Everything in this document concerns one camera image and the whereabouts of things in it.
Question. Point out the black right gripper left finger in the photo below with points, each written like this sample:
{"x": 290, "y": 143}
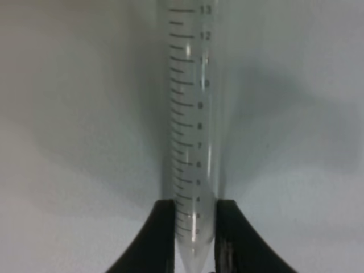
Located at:
{"x": 153, "y": 249}

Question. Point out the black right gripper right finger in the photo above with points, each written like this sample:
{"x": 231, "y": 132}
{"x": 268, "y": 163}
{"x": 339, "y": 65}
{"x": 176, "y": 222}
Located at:
{"x": 238, "y": 247}

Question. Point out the green-capped test tube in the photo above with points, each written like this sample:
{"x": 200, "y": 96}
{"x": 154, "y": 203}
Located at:
{"x": 193, "y": 61}

